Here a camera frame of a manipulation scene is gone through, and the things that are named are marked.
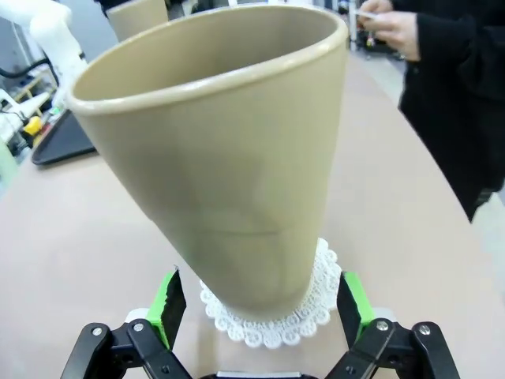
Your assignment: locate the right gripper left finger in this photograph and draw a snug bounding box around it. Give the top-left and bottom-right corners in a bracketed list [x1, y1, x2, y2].
[61, 268, 194, 379]

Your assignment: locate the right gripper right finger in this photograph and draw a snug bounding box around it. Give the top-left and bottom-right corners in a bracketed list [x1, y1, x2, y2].
[323, 271, 462, 379]

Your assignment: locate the tall tan cup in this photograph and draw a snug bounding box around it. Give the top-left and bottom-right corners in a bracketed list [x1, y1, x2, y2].
[66, 6, 350, 317]
[106, 0, 169, 43]

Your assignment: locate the person's left forearm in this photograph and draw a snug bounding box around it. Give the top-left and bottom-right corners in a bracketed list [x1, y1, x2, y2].
[416, 11, 505, 103]

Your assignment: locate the person's left hand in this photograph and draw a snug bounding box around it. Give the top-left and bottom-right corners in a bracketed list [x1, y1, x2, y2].
[372, 9, 421, 62]

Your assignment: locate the person's right hand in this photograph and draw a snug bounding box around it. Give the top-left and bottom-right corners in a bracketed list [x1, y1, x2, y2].
[360, 0, 404, 15]

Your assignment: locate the black serving tray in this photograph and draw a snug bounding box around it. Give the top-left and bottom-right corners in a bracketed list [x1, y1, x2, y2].
[30, 110, 99, 167]

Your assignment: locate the small yellow box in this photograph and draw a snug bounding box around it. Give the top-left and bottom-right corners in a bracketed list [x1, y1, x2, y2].
[22, 116, 43, 136]

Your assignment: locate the person in black cardigan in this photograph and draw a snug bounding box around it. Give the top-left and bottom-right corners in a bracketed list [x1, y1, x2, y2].
[397, 0, 505, 225]

